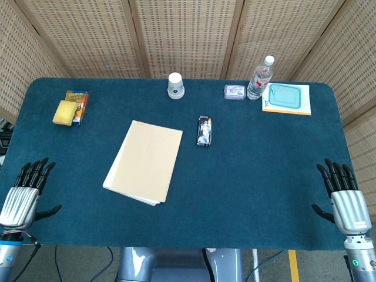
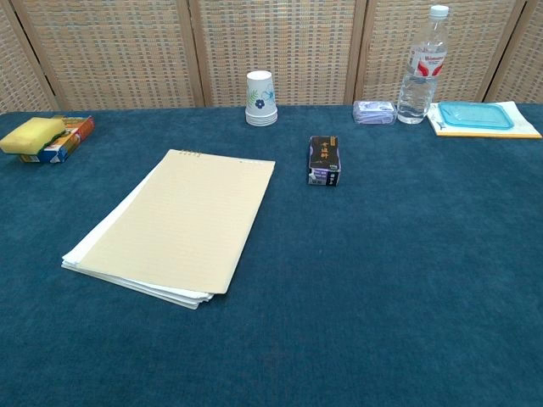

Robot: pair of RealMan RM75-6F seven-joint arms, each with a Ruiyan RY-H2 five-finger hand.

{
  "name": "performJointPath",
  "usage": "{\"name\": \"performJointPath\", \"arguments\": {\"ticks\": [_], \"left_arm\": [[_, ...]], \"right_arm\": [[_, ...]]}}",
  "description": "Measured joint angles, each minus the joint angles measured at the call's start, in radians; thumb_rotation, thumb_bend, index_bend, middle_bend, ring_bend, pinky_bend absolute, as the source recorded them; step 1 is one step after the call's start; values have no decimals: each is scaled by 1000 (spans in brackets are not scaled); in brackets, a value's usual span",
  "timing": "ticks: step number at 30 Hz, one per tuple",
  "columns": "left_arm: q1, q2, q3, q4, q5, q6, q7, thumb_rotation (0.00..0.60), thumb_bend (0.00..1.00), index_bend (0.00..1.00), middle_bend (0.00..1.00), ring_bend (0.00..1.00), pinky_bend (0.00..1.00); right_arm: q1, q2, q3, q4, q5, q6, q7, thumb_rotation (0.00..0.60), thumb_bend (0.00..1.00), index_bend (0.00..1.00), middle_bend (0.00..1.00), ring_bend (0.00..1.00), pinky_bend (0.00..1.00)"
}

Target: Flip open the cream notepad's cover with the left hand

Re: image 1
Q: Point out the black snack wrapper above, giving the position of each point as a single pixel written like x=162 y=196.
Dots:
x=204 y=130

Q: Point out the woven bamboo folding screen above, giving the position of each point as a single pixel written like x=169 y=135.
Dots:
x=188 y=35

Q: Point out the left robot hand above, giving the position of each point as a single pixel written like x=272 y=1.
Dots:
x=20 y=202

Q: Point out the clear water bottle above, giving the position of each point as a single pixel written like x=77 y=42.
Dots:
x=260 y=79

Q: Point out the blue table cloth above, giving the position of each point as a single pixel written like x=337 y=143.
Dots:
x=188 y=176

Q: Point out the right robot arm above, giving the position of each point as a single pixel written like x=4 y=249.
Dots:
x=359 y=258

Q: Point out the orange blue carton box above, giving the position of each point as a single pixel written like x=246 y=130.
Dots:
x=80 y=107

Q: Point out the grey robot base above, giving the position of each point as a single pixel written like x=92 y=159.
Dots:
x=179 y=264

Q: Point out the white paper cup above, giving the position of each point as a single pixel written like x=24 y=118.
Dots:
x=175 y=85

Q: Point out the yellow floor tape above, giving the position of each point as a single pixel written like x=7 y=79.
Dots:
x=293 y=265

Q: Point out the white table leg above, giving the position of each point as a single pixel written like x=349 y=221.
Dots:
x=256 y=265

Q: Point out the dark equipment beside table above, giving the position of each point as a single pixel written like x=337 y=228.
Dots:
x=5 y=135

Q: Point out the small clear plastic box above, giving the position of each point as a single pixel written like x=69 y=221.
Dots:
x=234 y=92

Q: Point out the teal plastic tray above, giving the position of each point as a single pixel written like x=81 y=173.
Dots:
x=285 y=95

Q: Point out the tan paper notepad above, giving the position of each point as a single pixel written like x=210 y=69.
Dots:
x=144 y=163

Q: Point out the book with teal cover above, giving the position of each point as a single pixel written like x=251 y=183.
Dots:
x=286 y=107

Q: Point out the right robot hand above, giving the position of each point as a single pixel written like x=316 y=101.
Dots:
x=346 y=205

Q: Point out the yellow sponge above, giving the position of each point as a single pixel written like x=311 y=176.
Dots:
x=64 y=112

